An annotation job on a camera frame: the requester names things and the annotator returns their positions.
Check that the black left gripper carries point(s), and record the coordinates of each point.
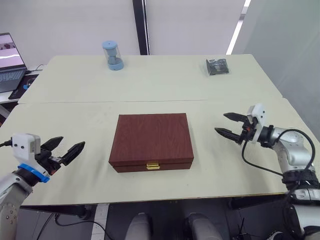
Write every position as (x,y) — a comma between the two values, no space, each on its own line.
(48,161)

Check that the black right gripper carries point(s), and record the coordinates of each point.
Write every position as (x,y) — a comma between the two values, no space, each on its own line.
(248,131)

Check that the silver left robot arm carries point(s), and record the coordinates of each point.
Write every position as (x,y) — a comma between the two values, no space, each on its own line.
(10,190)

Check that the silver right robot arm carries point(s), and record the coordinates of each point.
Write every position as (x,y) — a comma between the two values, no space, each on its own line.
(292,147)

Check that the brown wooden jewelry box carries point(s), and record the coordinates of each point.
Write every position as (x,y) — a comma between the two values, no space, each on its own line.
(152,140)

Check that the blue hourglass display case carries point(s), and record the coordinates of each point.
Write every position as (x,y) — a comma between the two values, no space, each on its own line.
(112,56)

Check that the black items in plastic bag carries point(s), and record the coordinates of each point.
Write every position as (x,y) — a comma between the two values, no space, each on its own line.
(217,67)

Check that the black mouse pad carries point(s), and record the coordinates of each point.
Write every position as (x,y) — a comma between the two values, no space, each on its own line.
(23,86)

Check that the open laptop computer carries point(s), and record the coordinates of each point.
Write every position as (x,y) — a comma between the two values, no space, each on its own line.
(10,72)

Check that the white light strip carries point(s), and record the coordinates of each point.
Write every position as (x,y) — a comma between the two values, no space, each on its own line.
(237,27)

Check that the grey rounded robot leg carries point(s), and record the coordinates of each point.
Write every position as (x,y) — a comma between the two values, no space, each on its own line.
(140,227)
(202,228)

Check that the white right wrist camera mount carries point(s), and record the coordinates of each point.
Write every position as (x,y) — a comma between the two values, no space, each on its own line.
(260,112)

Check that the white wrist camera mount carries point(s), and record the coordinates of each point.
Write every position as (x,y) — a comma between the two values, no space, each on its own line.
(260,112)
(22,147)

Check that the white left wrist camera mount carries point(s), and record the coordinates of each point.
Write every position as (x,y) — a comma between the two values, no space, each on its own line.
(22,147)

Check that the black wall pillar strip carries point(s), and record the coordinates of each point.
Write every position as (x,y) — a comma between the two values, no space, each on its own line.
(140,25)

